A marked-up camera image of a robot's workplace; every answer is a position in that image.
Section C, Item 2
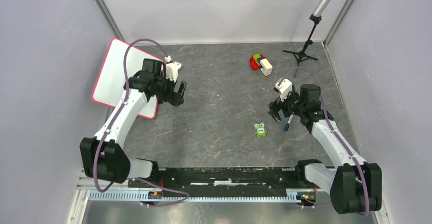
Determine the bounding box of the grey slotted cable duct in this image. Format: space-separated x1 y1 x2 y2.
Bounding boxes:
89 190 316 204

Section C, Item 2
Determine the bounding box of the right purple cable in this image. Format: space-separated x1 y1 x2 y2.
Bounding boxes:
278 66 370 217

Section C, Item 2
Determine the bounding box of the black tripod stand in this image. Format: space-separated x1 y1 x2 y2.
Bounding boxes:
283 0 331 67

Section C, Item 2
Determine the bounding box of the green owl eraser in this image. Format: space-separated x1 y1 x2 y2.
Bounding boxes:
254 123 267 138

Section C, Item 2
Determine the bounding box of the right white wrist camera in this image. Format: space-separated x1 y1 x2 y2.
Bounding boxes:
274 78 293 102

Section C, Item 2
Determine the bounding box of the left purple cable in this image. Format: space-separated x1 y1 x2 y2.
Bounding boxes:
93 38 190 208

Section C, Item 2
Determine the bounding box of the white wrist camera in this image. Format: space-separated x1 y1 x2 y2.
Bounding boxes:
164 56 182 82
274 78 293 102

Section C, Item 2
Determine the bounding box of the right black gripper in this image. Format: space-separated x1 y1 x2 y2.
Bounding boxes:
267 88 305 123

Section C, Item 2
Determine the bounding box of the colourful toy brick stack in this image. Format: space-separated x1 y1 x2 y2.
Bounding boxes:
249 53 273 77

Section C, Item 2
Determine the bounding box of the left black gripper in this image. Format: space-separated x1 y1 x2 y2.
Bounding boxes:
154 71 186 106

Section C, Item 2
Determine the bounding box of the blue whiteboard marker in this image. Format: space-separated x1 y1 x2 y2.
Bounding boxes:
284 114 294 131

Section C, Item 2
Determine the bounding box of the purple cable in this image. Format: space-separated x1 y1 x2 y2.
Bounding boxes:
278 66 370 217
93 38 190 208

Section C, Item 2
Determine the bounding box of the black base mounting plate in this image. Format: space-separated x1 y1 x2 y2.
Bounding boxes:
147 167 322 198

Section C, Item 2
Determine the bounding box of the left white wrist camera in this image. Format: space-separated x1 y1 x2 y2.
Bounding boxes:
164 56 182 82

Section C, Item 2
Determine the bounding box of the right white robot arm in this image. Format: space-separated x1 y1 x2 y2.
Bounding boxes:
268 79 383 215

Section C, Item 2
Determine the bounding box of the pink framed whiteboard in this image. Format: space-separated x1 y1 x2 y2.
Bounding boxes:
92 38 160 108

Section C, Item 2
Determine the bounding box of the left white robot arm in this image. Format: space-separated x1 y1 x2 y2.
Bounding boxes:
79 59 186 187

